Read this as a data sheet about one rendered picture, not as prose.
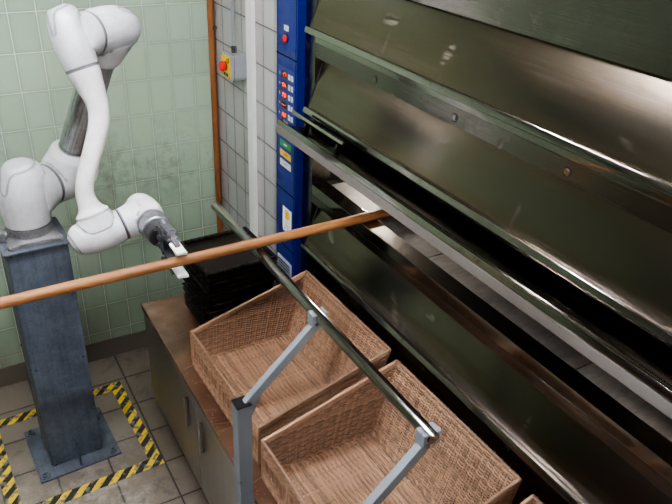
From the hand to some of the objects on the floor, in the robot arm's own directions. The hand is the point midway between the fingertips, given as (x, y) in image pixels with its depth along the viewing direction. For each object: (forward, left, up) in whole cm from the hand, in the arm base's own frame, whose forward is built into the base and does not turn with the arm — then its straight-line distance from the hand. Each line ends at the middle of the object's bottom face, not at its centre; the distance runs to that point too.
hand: (179, 261), depth 196 cm
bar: (+29, +10, -119) cm, 123 cm away
